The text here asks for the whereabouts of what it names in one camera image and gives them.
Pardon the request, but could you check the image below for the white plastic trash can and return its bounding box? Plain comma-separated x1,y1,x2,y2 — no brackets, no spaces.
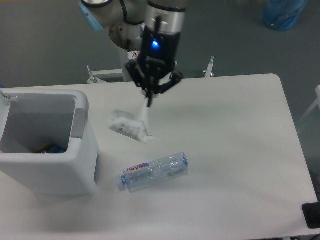
0,88,99,195

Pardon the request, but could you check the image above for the black device at table corner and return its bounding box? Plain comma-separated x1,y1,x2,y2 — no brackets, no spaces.
302,202,320,229

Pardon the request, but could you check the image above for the blue water jug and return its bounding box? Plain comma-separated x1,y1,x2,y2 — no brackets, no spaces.
262,0,308,31

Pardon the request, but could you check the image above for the metal levelling foot bolt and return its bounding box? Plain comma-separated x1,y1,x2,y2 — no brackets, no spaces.
203,56,215,78

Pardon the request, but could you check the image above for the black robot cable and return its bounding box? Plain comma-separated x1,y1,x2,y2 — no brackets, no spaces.
126,39,136,61

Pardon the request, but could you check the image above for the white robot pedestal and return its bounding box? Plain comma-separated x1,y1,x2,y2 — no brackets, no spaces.
109,21,145,81

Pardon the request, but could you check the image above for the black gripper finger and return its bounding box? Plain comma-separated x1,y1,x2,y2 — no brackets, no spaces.
150,70,183,105
125,61,153,99

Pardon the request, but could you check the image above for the clear plastic water bottle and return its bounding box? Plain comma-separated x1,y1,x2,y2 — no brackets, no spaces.
116,152,189,193

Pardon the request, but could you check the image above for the white furniture edge right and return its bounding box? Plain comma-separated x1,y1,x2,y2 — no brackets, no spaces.
296,85,320,133

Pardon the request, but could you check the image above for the white pedestal base frame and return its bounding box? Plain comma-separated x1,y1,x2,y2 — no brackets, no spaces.
86,65,131,84

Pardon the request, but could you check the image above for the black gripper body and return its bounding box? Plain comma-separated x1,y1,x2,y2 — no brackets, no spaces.
137,26,181,75

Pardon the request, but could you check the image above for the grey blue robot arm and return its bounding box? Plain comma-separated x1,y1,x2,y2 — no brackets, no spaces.
79,0,187,107

